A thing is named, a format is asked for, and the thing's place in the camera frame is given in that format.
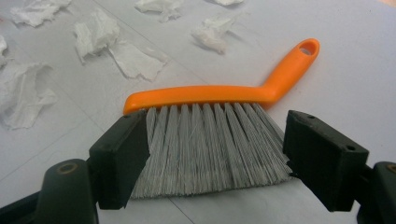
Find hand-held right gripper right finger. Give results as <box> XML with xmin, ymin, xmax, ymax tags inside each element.
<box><xmin>282</xmin><ymin>109</ymin><xmax>371</xmax><ymax>213</ymax></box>

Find orange hand brush grey bristles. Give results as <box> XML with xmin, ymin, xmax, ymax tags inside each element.
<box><xmin>122</xmin><ymin>37</ymin><xmax>321</xmax><ymax>200</ymax></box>

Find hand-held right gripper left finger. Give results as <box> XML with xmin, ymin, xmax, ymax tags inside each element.
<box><xmin>88</xmin><ymin>108</ymin><xmax>151</xmax><ymax>211</ymax></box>

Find scattered white tissue paper scraps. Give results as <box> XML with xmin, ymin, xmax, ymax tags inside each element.
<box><xmin>0</xmin><ymin>0</ymin><xmax>246</xmax><ymax>131</ymax></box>

